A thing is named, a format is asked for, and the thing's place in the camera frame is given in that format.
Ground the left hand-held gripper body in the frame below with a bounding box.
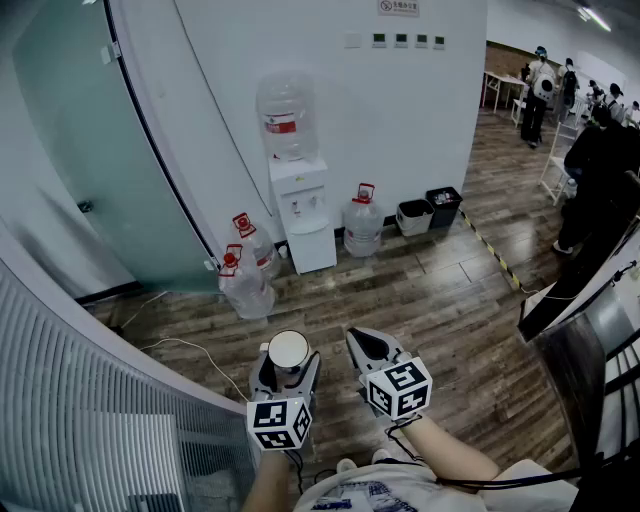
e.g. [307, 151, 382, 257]
[246, 367, 321, 451]

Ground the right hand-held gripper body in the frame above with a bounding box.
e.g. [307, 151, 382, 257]
[357, 349, 434, 421]

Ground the white cup with dark rim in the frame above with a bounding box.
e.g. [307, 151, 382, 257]
[267, 329, 312, 374]

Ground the person's left forearm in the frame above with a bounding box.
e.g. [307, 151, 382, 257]
[242, 449, 291, 512]

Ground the person's right forearm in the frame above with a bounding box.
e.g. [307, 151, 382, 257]
[399, 414, 501, 484]

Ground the white water dispenser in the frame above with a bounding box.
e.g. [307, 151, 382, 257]
[268, 157, 339, 275]

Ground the large clear water bottle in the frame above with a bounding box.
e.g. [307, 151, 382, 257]
[256, 71, 320, 162]

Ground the white trash bin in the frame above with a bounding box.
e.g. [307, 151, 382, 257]
[395, 198, 435, 237]

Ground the yellow black hazard tape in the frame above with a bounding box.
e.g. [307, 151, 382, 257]
[458, 208, 524, 291]

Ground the black trash bin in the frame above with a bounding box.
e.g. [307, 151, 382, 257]
[425, 186, 464, 230]

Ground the black metal rack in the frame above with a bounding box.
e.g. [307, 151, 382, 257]
[529, 287, 640, 481]

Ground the dark desk with white edge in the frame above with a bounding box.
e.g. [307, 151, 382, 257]
[517, 219, 640, 344]

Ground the white chair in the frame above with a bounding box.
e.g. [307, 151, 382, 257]
[538, 122, 581, 206]

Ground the frosted glass door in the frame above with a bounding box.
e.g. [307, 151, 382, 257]
[12, 0, 221, 294]

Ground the white table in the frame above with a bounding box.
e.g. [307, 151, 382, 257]
[482, 70, 527, 114]

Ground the ceiling light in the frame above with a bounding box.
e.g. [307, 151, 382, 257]
[577, 4, 612, 32]

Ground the left hand-held gripper black cable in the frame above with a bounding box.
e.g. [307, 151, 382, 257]
[285, 448, 337, 497]

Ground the hand-held gripper black cable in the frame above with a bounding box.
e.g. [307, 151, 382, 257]
[384, 418, 640, 492]
[285, 448, 337, 497]

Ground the clear water jug red handle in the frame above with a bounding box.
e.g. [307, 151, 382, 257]
[342, 182, 385, 259]
[231, 212, 282, 280]
[217, 243, 276, 320]

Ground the long white floor cable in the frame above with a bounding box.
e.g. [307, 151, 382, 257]
[138, 337, 250, 403]

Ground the thin white floor cable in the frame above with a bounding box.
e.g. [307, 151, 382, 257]
[119, 290, 169, 330]

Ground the right hand-held gripper black cable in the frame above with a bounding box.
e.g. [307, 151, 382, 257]
[384, 418, 640, 492]

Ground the white cable by desk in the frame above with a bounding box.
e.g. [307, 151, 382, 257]
[519, 287, 579, 302]

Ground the thin black wall cable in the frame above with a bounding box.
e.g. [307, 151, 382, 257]
[172, 0, 275, 217]

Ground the white wall sign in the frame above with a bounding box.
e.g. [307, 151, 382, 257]
[378, 0, 420, 18]

